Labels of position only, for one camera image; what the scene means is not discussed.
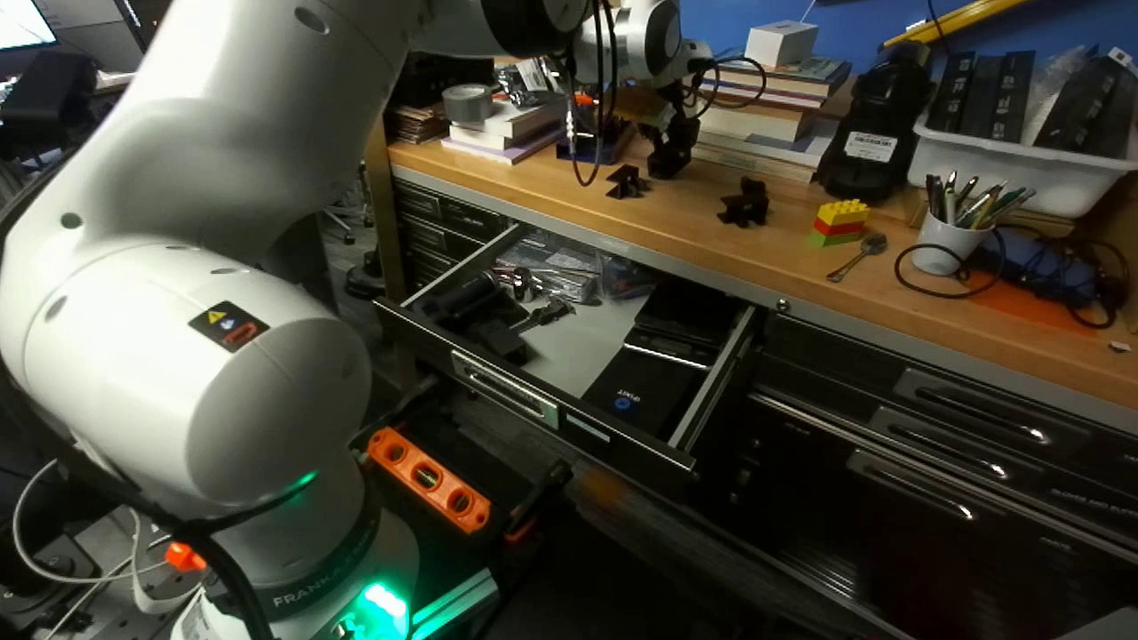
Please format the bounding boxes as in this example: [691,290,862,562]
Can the colourful toy brick stack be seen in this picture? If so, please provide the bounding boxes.
[806,197,875,252]

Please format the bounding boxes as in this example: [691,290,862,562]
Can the metal spoon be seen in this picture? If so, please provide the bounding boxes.
[820,231,892,288]

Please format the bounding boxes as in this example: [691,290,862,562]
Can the yellow spirit level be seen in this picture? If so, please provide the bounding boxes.
[881,0,1037,55]

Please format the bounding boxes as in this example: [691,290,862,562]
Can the black box blue logo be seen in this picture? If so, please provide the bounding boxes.
[583,340,717,443]

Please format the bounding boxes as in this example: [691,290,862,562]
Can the assorted pens bunch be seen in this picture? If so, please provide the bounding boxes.
[921,169,1037,231]

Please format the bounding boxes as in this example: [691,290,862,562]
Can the grey duct tape roll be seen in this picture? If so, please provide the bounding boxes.
[436,83,498,123]

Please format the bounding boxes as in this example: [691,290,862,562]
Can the white pen cup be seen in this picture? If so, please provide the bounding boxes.
[905,207,998,281]

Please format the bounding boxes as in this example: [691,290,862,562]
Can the crumpled silver foil bag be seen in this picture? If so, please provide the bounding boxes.
[495,57,566,110]

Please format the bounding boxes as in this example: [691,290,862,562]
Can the black ribbed tray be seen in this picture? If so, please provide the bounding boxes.
[1030,46,1138,161]
[924,50,1037,145]

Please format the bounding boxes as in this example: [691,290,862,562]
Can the black hand tool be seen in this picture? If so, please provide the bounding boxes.
[414,270,528,335]

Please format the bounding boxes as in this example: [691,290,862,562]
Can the black label printer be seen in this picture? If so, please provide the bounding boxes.
[812,46,937,207]

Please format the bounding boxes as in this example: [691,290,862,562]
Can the blue cloth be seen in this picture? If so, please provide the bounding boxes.
[984,224,1101,303]

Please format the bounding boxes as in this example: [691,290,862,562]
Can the black metal drawer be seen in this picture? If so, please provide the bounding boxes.
[370,213,764,484]

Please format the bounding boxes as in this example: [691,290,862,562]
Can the small white box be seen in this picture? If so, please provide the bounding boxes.
[738,17,820,75]

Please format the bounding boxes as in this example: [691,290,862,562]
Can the white cable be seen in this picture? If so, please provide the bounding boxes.
[8,454,165,640]

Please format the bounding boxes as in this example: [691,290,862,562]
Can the lavender foam slab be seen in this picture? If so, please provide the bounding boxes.
[436,120,568,169]

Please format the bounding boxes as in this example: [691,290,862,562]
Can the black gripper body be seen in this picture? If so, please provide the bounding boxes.
[647,83,705,143]

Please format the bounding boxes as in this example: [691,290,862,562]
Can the black drawer cabinet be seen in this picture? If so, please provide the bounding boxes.
[389,173,1138,640]

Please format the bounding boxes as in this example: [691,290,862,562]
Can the blue hex key stand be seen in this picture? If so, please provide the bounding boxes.
[563,119,642,168]

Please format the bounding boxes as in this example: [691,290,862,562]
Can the stack of books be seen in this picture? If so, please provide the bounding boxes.
[675,50,853,169]

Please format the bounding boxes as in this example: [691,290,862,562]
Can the white plastic bin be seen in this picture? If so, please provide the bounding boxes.
[905,110,1138,224]

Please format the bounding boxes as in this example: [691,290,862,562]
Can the black coiled cable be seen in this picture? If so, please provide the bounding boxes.
[889,231,1131,335]

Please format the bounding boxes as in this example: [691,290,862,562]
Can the orange spirit level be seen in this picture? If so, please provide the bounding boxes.
[359,423,498,540]

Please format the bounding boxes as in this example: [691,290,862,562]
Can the orange plug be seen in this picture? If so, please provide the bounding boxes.
[160,538,214,580]

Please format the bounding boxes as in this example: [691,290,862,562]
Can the stack of dark folders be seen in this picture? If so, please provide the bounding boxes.
[390,104,450,151]

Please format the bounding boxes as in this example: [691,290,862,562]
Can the black cylindrical tool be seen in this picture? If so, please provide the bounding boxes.
[519,300,576,332]

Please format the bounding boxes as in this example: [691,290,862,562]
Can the chunky black plastic part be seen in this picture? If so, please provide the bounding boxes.
[715,173,774,231]

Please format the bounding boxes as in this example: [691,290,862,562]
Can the blue backing board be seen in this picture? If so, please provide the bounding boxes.
[680,0,1138,92]

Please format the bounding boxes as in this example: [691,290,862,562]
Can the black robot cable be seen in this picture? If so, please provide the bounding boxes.
[566,0,774,193]

